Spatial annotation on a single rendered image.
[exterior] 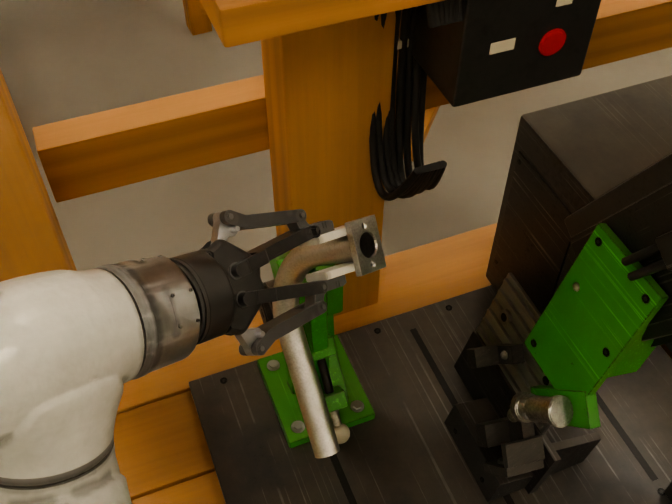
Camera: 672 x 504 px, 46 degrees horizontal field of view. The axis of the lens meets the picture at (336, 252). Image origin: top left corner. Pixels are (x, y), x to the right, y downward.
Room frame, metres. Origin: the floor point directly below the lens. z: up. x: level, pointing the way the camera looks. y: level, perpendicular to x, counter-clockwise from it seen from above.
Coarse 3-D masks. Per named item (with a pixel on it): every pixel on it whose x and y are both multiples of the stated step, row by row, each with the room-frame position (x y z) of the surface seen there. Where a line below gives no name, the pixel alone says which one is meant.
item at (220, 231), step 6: (216, 216) 0.48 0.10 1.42; (216, 222) 0.47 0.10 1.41; (216, 228) 0.47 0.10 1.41; (222, 228) 0.47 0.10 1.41; (228, 228) 0.47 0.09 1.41; (234, 228) 0.47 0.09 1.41; (216, 234) 0.46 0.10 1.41; (222, 234) 0.47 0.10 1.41; (228, 234) 0.47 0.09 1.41; (234, 234) 0.47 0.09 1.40
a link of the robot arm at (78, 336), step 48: (0, 288) 0.33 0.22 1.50; (48, 288) 0.34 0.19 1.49; (96, 288) 0.35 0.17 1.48; (0, 336) 0.29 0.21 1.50; (48, 336) 0.30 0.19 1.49; (96, 336) 0.31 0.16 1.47; (144, 336) 0.33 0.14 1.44; (0, 384) 0.26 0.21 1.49; (48, 384) 0.28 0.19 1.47; (96, 384) 0.29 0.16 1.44; (0, 432) 0.25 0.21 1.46; (48, 432) 0.26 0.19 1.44; (96, 432) 0.27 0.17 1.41; (0, 480) 0.24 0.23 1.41; (48, 480) 0.24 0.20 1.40
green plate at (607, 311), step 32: (608, 256) 0.57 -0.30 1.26; (608, 288) 0.55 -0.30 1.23; (640, 288) 0.53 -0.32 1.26; (544, 320) 0.59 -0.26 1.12; (576, 320) 0.55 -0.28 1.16; (608, 320) 0.53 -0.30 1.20; (640, 320) 0.50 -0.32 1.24; (544, 352) 0.56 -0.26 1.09; (576, 352) 0.53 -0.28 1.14; (608, 352) 0.50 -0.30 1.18; (640, 352) 0.52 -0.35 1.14; (576, 384) 0.50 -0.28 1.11
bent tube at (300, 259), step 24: (336, 240) 0.54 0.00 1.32; (360, 240) 0.55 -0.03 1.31; (288, 264) 0.56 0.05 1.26; (312, 264) 0.55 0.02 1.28; (360, 264) 0.51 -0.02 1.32; (384, 264) 0.53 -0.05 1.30; (288, 336) 0.52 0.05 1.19; (288, 360) 0.50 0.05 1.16; (312, 360) 0.50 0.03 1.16; (312, 384) 0.48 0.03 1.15; (312, 408) 0.46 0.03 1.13; (312, 432) 0.44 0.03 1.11
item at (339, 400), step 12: (288, 252) 0.70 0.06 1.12; (276, 264) 0.66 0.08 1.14; (336, 348) 0.60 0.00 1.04; (324, 360) 0.59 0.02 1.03; (336, 360) 0.61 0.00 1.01; (324, 372) 0.58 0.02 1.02; (336, 372) 0.59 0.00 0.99; (324, 384) 0.57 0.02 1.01; (336, 384) 0.58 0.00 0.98; (324, 396) 0.55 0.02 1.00; (336, 396) 0.55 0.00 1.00; (336, 408) 0.54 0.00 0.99
